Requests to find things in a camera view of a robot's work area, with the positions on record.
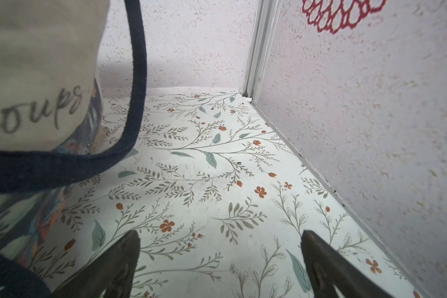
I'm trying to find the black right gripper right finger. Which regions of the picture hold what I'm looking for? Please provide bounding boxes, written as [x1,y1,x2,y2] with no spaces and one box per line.
[301,230,391,298]

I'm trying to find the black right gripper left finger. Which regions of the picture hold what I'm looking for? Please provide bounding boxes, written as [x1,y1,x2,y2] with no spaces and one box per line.
[51,230,140,298]

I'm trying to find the beige canvas tote bag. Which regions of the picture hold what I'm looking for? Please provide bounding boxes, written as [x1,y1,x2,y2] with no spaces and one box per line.
[0,1,147,298]

